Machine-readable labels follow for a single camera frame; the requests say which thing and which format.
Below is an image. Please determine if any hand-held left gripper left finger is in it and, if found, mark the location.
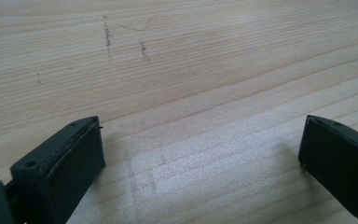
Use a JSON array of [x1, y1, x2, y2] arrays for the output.
[[9, 115, 106, 224]]

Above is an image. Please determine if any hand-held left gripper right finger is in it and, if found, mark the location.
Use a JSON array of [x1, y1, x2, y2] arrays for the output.
[[297, 114, 358, 224]]

